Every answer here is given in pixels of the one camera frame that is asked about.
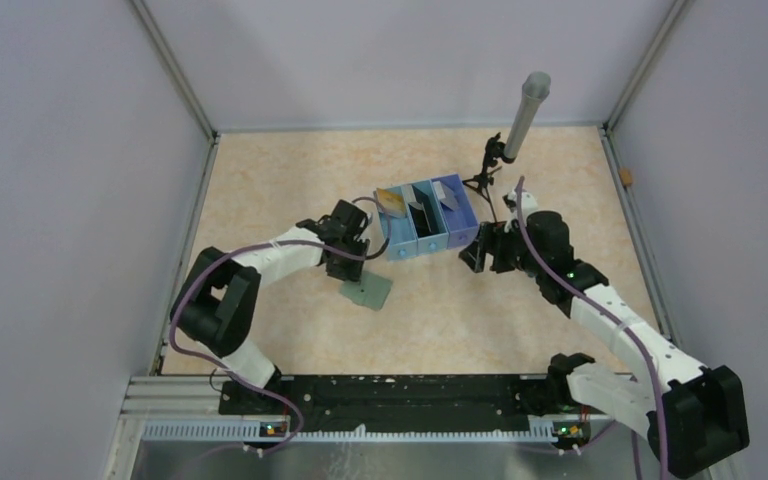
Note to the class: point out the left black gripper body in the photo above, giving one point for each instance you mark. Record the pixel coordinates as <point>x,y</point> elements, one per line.
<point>345,269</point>

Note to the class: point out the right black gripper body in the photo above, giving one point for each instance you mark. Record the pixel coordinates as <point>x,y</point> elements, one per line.
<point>510,248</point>

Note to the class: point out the green leather card holder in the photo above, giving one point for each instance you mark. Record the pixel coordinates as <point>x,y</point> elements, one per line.
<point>370,291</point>

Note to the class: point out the gold credit card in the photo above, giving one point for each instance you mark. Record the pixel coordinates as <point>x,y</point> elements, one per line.
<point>390,203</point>

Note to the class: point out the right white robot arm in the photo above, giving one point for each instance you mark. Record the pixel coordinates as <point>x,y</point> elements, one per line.
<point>692,416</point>

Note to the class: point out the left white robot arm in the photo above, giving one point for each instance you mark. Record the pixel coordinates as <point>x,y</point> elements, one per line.
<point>216,304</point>

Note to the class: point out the purple card tray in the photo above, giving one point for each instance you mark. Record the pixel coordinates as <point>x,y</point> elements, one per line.
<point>462,225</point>

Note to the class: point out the light blue card tray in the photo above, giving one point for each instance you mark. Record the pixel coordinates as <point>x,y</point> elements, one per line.
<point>403,241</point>

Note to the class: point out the middle blue card tray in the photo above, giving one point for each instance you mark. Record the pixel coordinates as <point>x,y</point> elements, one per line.
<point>422,192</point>

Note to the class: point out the black credit card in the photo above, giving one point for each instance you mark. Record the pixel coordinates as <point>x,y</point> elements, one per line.
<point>424,222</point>

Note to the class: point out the grey cylinder on tripod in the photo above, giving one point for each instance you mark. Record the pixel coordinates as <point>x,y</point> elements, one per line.
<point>535,90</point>

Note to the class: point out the small brown wall piece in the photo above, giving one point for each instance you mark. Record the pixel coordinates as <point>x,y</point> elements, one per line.
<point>626,177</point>

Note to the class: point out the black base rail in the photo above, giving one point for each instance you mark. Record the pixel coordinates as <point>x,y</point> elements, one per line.
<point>408,404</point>

